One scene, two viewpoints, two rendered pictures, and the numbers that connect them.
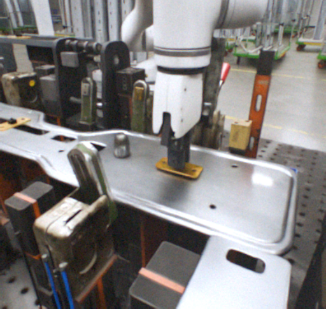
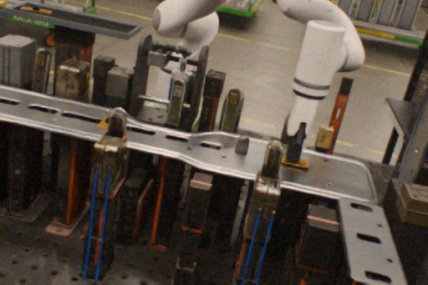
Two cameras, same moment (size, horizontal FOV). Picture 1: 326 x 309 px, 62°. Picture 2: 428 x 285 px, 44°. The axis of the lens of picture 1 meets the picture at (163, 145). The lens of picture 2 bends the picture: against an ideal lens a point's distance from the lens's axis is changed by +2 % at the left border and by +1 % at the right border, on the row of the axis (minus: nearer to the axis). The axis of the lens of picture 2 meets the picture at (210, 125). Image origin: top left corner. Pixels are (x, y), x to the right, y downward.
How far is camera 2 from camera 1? 0.89 m
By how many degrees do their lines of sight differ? 21
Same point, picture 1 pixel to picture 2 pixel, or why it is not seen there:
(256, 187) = (347, 173)
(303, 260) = not seen: hidden behind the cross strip
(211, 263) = (346, 208)
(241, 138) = (327, 139)
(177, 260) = (323, 211)
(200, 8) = (333, 65)
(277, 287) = (380, 216)
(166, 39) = (312, 78)
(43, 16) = not seen: outside the picture
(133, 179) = not seen: hidden behind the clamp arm
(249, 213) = (351, 187)
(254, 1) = (359, 62)
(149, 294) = (320, 225)
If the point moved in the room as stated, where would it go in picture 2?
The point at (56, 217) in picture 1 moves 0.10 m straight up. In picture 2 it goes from (267, 185) to (277, 141)
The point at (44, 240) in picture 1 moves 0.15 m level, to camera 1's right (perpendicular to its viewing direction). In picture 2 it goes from (264, 197) to (328, 195)
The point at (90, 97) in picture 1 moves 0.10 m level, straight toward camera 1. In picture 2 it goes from (180, 99) to (201, 114)
